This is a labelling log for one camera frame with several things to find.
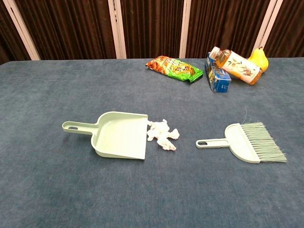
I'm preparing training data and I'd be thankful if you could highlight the dark brown curtain panel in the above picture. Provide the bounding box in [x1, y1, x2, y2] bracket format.
[120, 0, 186, 59]
[0, 0, 33, 65]
[186, 0, 271, 59]
[14, 0, 118, 60]
[263, 0, 304, 59]

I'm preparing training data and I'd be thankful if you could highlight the white tissue paper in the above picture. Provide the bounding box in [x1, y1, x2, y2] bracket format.
[146, 119, 181, 152]

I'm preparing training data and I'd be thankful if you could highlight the blue drink carton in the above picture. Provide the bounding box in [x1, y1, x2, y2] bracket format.
[205, 52, 232, 93]

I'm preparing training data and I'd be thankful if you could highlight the light green hand broom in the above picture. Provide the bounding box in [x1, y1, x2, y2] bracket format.
[196, 108, 288, 164]

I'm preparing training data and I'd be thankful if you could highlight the light green plastic dustpan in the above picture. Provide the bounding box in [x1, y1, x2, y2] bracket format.
[62, 111, 149, 160]

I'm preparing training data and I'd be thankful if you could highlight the white screen frame post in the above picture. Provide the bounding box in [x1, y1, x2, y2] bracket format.
[179, 0, 198, 59]
[2, 0, 41, 61]
[253, 0, 285, 59]
[107, 0, 127, 59]

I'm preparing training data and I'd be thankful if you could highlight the yellow pear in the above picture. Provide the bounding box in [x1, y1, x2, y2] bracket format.
[248, 47, 269, 73]

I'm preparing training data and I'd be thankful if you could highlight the blue carpet table cover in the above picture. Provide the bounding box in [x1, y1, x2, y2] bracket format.
[0, 57, 304, 228]

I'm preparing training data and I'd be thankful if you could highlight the green orange snack bag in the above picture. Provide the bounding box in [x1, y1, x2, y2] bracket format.
[145, 55, 204, 84]

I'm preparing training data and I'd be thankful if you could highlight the amber tea bottle white label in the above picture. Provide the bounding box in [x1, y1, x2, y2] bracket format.
[210, 46, 263, 86]

